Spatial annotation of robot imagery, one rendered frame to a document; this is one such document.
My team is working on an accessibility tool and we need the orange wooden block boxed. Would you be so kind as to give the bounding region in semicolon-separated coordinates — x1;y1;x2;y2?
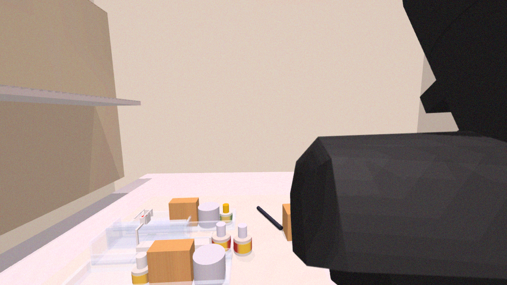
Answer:
169;198;199;221
282;203;292;241
147;239;195;283

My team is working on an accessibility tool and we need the black thin rod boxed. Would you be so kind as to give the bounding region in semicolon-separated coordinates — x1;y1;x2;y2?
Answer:
257;206;283;230

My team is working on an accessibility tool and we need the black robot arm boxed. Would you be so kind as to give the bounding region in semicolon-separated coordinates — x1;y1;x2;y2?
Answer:
402;0;480;63

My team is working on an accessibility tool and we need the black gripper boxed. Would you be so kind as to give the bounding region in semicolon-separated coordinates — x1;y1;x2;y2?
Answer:
290;0;507;285

